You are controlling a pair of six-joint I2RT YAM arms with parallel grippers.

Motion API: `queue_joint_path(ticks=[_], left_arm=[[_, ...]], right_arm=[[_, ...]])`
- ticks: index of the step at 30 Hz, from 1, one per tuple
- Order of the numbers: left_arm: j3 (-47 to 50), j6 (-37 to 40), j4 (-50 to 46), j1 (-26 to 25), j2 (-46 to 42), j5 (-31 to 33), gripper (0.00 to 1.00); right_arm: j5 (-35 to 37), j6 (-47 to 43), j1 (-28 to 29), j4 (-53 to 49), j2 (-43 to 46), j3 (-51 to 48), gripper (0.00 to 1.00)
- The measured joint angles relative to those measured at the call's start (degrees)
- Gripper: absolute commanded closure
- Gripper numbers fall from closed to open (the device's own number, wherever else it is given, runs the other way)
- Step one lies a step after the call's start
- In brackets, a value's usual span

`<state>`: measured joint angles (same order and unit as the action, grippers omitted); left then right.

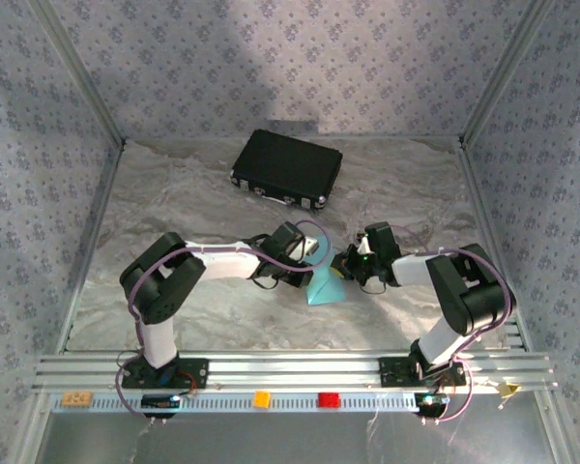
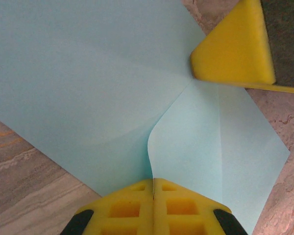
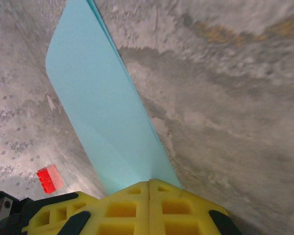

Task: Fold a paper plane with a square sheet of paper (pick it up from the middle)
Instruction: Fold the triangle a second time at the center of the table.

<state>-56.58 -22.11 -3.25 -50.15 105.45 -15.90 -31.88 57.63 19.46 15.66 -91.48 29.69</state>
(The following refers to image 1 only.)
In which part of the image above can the light blue paper sheet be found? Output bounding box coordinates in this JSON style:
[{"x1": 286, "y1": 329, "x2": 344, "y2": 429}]
[{"x1": 304, "y1": 236, "x2": 348, "y2": 306}]

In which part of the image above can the black hard case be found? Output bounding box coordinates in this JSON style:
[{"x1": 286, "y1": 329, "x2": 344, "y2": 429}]
[{"x1": 230, "y1": 129, "x2": 344, "y2": 212}]

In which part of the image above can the right black controller board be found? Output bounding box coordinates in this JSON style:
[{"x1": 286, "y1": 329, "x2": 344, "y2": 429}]
[{"x1": 414, "y1": 391, "x2": 450, "y2": 417}]

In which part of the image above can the black controller board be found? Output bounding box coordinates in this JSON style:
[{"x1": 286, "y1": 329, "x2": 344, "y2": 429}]
[
  {"x1": 414, "y1": 391, "x2": 450, "y2": 417},
  {"x1": 141, "y1": 393, "x2": 181, "y2": 412}
]

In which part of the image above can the left black controller board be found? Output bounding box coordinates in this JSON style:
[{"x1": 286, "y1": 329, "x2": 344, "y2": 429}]
[{"x1": 141, "y1": 393, "x2": 181, "y2": 412}]

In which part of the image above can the orange label tag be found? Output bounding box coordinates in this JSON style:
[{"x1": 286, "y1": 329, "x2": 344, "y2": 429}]
[{"x1": 62, "y1": 391, "x2": 94, "y2": 408}]

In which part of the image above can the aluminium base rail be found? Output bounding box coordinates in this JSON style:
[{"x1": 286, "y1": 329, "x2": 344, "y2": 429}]
[{"x1": 31, "y1": 352, "x2": 560, "y2": 395}]

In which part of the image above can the aluminium side rail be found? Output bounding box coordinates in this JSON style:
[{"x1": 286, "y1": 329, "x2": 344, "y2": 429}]
[
  {"x1": 456, "y1": 139, "x2": 533, "y2": 352},
  {"x1": 55, "y1": 139, "x2": 127, "y2": 354}
]

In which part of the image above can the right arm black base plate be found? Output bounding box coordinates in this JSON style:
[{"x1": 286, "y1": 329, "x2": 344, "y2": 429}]
[{"x1": 377, "y1": 356, "x2": 468, "y2": 388}]

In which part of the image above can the grey slotted cable duct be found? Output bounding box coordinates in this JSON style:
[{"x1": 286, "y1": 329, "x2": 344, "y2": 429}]
[{"x1": 50, "y1": 391, "x2": 446, "y2": 413}]

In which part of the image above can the aluminium corner post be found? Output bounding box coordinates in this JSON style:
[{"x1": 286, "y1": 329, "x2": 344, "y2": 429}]
[
  {"x1": 28, "y1": 0, "x2": 128, "y2": 149},
  {"x1": 458, "y1": 0, "x2": 560, "y2": 149}
]

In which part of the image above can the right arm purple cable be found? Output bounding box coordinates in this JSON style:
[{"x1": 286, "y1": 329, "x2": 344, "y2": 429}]
[{"x1": 391, "y1": 224, "x2": 517, "y2": 426}]

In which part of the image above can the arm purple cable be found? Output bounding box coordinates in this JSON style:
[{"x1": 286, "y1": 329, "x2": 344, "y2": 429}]
[
  {"x1": 391, "y1": 224, "x2": 517, "y2": 426},
  {"x1": 114, "y1": 219, "x2": 333, "y2": 426}
]

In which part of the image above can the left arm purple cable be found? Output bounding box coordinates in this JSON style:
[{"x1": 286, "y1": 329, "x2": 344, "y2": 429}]
[{"x1": 114, "y1": 219, "x2": 333, "y2": 426}]

